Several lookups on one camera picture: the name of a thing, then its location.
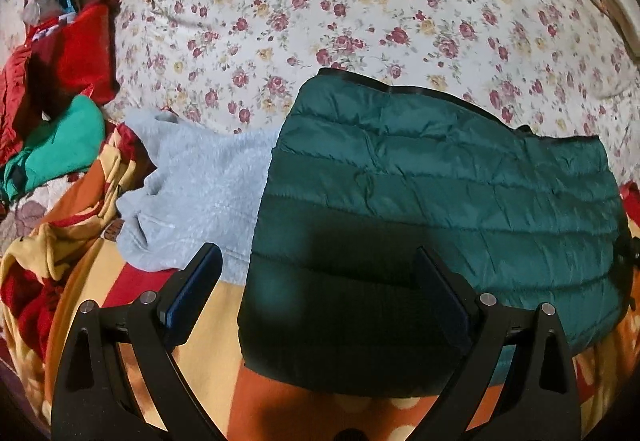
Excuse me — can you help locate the red cloth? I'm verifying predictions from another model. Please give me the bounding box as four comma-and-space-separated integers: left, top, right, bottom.
0, 0, 120, 162

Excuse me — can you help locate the bright green cloth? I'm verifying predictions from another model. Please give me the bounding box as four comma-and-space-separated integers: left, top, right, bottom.
2, 96, 107, 202

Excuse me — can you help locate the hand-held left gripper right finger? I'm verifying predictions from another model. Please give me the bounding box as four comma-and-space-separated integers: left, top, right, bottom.
411, 246, 583, 441

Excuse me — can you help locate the orange yellow printed blanket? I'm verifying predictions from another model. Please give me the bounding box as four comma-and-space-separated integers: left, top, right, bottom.
0, 121, 640, 441

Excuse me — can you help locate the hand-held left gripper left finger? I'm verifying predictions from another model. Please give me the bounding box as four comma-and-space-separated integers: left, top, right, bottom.
50, 242, 224, 441

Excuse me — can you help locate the floral bedsheet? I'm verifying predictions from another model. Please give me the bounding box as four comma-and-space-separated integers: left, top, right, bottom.
0, 0, 640, 187

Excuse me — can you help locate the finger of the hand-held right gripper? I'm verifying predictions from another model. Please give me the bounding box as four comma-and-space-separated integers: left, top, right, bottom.
617, 221, 640, 317

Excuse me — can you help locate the dark green puffer jacket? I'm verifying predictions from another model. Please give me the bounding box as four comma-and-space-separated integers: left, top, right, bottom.
239, 68, 632, 397

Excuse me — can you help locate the grey fleece sweater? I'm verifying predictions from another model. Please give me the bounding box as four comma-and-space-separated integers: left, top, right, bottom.
115, 108, 281, 287

